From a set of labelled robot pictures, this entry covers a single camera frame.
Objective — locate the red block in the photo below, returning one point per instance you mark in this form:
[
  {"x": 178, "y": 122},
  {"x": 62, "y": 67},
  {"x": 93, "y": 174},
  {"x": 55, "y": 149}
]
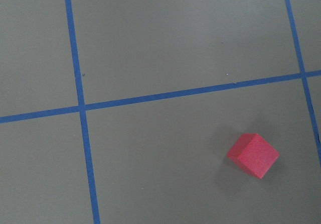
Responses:
[{"x": 253, "y": 155}]

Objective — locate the brown paper table mat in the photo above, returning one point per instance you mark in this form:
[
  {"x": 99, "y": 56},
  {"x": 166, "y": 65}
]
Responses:
[{"x": 123, "y": 111}]

